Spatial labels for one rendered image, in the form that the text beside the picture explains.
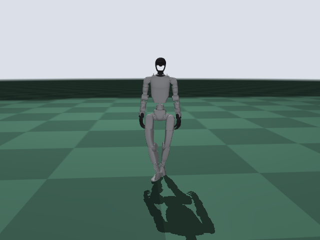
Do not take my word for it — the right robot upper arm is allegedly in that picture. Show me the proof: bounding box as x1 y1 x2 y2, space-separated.
142 76 151 101

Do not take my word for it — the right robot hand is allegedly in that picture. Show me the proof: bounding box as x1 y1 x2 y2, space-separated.
139 113 145 129

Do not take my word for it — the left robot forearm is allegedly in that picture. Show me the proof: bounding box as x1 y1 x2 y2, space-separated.
173 96 182 117

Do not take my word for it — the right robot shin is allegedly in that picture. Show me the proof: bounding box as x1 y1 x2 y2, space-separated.
148 147 160 174

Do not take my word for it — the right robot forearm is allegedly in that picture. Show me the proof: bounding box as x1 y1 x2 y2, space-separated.
139 95 147 116

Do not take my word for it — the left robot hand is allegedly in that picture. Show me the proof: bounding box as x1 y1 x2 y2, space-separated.
174 114 182 130

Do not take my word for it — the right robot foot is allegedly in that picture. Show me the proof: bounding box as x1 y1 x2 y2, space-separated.
151 171 163 182

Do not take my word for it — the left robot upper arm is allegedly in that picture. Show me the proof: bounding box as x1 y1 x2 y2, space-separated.
169 77 179 102

